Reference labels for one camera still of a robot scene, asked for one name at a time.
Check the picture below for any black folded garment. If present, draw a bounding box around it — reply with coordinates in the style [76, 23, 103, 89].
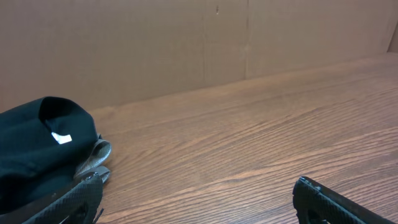
[1, 96, 98, 213]

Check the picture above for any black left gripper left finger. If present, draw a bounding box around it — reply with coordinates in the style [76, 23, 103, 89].
[24, 174, 103, 224]

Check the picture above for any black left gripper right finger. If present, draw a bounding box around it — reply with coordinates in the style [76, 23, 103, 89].
[293, 176, 394, 224]

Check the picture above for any grey folded garment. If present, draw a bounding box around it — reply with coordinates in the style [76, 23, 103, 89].
[74, 134, 112, 183]

